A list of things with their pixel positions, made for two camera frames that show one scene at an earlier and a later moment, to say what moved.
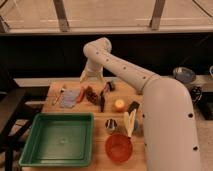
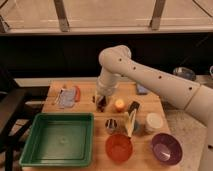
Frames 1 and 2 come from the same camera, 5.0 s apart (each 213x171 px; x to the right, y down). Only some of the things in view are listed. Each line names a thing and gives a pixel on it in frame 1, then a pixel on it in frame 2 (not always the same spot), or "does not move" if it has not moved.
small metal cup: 111,125 does not move
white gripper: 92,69 to 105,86
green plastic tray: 60,139 does not move
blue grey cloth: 68,98 does not move
